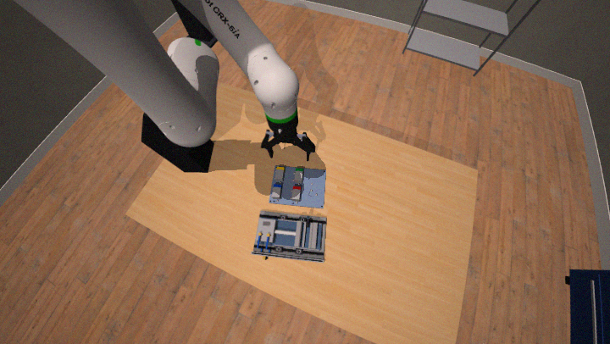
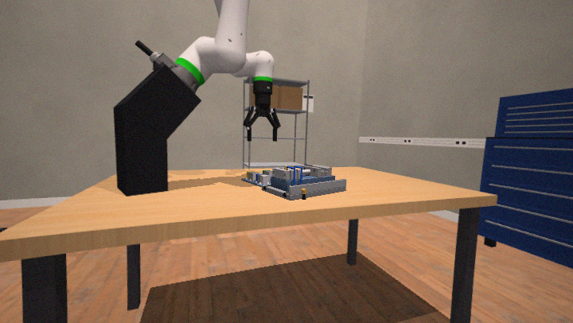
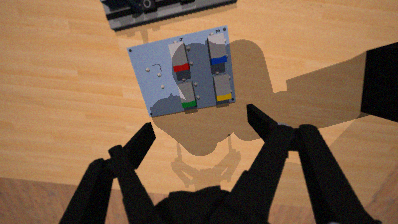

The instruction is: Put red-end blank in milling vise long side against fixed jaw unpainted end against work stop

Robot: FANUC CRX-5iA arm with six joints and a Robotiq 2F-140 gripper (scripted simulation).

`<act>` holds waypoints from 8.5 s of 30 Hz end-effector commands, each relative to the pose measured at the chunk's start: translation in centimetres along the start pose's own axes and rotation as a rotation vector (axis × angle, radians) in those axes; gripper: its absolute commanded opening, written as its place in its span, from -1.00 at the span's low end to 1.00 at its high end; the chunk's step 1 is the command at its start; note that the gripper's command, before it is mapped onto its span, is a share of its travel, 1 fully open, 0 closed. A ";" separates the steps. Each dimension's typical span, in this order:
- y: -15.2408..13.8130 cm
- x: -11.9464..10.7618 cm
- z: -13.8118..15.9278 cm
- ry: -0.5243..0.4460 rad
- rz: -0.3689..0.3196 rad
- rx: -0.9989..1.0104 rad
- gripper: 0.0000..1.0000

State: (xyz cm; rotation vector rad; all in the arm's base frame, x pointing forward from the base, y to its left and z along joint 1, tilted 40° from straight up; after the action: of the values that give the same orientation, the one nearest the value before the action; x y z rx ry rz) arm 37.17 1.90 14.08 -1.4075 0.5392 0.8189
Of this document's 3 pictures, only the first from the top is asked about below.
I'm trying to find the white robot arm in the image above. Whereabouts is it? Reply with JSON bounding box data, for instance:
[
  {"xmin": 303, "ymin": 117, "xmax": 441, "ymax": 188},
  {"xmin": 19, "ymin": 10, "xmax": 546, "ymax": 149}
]
[{"xmin": 14, "ymin": 0, "xmax": 299, "ymax": 147}]

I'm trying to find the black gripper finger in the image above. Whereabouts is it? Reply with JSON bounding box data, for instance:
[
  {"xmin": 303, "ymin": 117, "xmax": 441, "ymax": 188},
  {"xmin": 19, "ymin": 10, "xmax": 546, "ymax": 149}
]
[
  {"xmin": 287, "ymin": 132, "xmax": 316, "ymax": 161},
  {"xmin": 261, "ymin": 130, "xmax": 283, "ymax": 158}
]

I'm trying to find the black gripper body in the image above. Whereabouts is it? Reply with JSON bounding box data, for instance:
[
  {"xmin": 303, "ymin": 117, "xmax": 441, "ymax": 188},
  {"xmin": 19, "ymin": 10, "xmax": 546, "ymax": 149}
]
[{"xmin": 274, "ymin": 128, "xmax": 298, "ymax": 143}]

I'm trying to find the grey metal blank with yellow end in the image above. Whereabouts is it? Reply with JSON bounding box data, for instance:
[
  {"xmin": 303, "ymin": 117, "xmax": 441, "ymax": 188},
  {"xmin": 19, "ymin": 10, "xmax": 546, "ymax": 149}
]
[{"xmin": 275, "ymin": 167, "xmax": 285, "ymax": 181}]

